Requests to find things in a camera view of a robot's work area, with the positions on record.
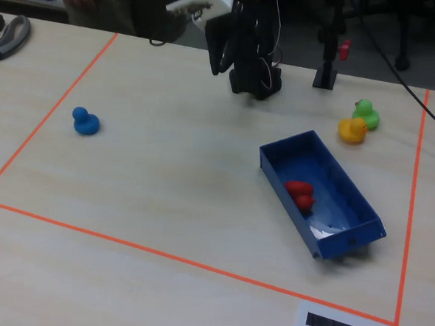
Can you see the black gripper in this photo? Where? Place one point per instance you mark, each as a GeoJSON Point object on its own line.
{"type": "Point", "coordinates": [215, 41]}

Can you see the red rubber duck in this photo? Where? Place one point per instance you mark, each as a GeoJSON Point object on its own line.
{"type": "Point", "coordinates": [301, 195]}

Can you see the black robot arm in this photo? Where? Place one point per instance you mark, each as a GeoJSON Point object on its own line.
{"type": "Point", "coordinates": [251, 50]}

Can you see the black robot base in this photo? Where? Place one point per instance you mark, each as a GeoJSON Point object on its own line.
{"type": "Point", "coordinates": [271, 84]}

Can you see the yellow rubber duck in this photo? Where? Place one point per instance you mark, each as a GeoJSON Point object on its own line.
{"type": "Point", "coordinates": [352, 129]}

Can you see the blue rubber duck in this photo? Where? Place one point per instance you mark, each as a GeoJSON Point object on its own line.
{"type": "Point", "coordinates": [85, 122]}

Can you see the green rubber duck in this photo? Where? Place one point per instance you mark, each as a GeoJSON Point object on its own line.
{"type": "Point", "coordinates": [367, 115]}

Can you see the blue plastic box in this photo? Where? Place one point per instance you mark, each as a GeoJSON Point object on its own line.
{"type": "Point", "coordinates": [337, 185]}

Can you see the red clamp knob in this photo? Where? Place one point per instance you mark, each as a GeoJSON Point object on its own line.
{"type": "Point", "coordinates": [344, 50]}

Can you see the black office chair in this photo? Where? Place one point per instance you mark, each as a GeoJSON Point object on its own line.
{"type": "Point", "coordinates": [402, 63]}

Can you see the orange tape outline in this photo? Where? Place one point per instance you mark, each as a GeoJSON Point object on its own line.
{"type": "Point", "coordinates": [96, 232]}

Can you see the grey black hand tool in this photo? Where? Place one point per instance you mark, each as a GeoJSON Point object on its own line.
{"type": "Point", "coordinates": [5, 41]}

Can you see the white paper black bar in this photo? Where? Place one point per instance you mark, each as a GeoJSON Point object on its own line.
{"type": "Point", "coordinates": [301, 320]}

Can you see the white gripper camera mount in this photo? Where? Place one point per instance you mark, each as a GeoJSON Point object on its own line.
{"type": "Point", "coordinates": [208, 4]}

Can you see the black camera stand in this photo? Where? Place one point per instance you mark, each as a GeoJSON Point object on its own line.
{"type": "Point", "coordinates": [326, 76]}

